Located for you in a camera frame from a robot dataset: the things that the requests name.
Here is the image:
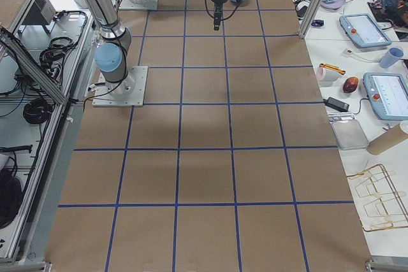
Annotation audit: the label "purple plate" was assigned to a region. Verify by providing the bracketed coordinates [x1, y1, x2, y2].
[320, 0, 346, 10]

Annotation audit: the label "gold cylinder tool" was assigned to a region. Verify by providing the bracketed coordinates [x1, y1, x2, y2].
[319, 63, 346, 75]

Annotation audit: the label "pink cup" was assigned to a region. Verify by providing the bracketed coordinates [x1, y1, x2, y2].
[316, 67, 342, 86]

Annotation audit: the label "upper teach pendant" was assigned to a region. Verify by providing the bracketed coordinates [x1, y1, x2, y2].
[339, 13, 392, 48]

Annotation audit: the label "teach pendant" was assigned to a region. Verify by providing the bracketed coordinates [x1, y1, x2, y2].
[339, 13, 392, 48]
[363, 73, 407, 120]

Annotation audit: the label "red brown fruit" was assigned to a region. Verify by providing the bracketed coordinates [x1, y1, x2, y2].
[342, 76, 359, 94]

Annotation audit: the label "black power brick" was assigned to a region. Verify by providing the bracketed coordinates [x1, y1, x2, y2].
[323, 97, 349, 112]

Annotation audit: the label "grey control box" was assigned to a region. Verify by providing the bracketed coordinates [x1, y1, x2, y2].
[19, 0, 56, 34]

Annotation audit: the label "metal tray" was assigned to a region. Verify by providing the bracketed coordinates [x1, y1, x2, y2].
[328, 112, 368, 150]

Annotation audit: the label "light blue cup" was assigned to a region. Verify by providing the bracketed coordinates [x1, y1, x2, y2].
[379, 47, 404, 69]

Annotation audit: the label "lower teach pendant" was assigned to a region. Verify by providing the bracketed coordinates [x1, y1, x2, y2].
[363, 73, 407, 120]

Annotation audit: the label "cardboard tube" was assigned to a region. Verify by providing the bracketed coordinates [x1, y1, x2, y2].
[367, 120, 407, 155]

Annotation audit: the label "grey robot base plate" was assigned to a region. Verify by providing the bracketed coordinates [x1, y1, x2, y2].
[92, 66, 148, 107]

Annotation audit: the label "left aluminium frame rail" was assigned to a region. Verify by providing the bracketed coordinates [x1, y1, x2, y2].
[1, 26, 68, 104]

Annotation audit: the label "coiled black cables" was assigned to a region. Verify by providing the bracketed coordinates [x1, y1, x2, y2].
[22, 96, 55, 125]

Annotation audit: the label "gold wire rack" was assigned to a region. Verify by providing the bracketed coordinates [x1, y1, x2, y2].
[347, 164, 407, 233]

